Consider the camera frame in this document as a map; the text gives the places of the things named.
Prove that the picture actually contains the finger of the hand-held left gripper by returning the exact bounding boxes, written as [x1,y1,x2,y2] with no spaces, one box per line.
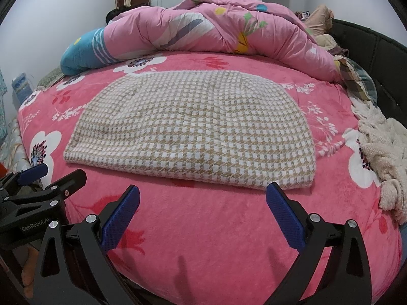
[0,163,49,194]
[6,169,88,212]

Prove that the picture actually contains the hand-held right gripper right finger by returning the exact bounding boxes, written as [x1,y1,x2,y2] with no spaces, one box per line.
[266,182,372,305]

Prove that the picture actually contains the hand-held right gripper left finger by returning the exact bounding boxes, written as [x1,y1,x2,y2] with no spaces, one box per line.
[32,184,141,305]

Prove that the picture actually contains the houndstooth knit cardigan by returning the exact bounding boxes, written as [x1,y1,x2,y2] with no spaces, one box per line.
[63,70,316,191]

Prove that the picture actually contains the beige clothes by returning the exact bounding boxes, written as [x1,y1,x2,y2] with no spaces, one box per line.
[300,4,336,37]

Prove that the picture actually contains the person's left hand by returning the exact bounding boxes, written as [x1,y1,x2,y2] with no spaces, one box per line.
[21,247,42,297]

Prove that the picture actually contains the patterned bed sheet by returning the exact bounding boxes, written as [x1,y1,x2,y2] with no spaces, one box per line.
[0,119,24,169]

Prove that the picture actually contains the pink floral blanket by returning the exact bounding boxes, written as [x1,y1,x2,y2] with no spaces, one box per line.
[17,51,403,302]

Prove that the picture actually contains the teal curtain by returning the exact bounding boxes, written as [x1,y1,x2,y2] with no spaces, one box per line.
[0,68,7,140]

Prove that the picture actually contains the blue plastic packet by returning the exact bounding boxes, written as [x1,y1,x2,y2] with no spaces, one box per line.
[11,74,34,93]

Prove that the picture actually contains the green patterned pillow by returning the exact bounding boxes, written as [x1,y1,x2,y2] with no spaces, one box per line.
[36,67,66,89]

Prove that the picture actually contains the cream fluffy cloth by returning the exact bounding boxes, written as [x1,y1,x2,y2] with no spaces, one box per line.
[350,98,407,224]

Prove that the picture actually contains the plaid pillow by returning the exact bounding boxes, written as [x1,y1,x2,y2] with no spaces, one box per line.
[334,55,379,104]

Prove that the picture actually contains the mauve cloth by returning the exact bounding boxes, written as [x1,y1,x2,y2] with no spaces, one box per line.
[327,45,350,58]

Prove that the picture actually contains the dark cloth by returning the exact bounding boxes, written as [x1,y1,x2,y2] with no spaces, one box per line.
[106,9,125,24]

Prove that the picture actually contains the pink and blue quilt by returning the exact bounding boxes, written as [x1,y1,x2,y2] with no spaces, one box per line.
[60,0,345,85]

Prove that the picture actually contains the black bed headboard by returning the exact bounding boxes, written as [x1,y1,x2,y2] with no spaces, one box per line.
[331,18,407,140]

